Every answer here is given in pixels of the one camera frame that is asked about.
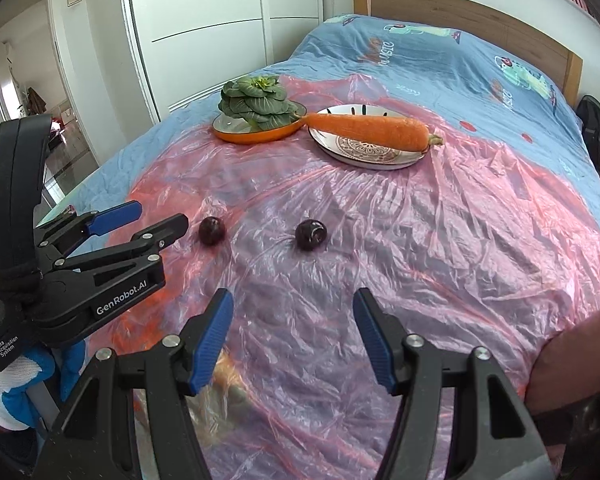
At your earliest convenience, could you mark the dark plum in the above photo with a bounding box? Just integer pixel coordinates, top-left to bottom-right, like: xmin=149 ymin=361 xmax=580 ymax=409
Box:
xmin=294 ymin=219 xmax=328 ymax=252
xmin=198 ymin=216 xmax=226 ymax=247

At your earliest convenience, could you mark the left gloved hand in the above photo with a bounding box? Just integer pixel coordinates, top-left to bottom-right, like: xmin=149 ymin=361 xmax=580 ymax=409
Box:
xmin=0 ymin=340 xmax=86 ymax=431

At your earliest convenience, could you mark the black steel electric kettle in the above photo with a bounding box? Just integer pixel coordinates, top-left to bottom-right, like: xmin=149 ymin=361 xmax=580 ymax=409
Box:
xmin=524 ymin=310 xmax=600 ymax=479

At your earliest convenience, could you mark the pink plastic sheet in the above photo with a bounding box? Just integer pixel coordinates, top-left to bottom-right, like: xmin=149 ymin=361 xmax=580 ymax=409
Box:
xmin=86 ymin=72 xmax=600 ymax=480

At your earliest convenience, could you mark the orange oval dish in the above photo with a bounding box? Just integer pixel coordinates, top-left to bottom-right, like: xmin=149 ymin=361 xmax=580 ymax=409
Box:
xmin=212 ymin=102 xmax=306 ymax=144

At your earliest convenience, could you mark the green bok choy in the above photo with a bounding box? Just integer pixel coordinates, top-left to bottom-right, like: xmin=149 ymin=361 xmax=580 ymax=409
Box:
xmin=219 ymin=75 xmax=304 ymax=131

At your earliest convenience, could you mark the white wardrobe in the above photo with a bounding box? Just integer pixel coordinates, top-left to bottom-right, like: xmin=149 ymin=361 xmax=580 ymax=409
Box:
xmin=122 ymin=0 xmax=323 ymax=122

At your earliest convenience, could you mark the white patterned plate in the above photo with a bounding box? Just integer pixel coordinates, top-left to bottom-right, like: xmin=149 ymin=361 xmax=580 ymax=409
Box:
xmin=309 ymin=103 xmax=426 ymax=171

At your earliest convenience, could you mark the large orange carrot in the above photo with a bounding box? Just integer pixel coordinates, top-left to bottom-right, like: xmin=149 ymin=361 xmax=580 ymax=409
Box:
xmin=302 ymin=113 xmax=444 ymax=152

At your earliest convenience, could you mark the black backpack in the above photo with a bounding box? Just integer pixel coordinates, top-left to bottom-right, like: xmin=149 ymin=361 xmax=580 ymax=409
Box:
xmin=576 ymin=96 xmax=600 ymax=171

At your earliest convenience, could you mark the wooden headboard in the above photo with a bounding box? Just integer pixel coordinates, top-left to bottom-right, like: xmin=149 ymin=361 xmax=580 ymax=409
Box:
xmin=353 ymin=0 xmax=583 ymax=107

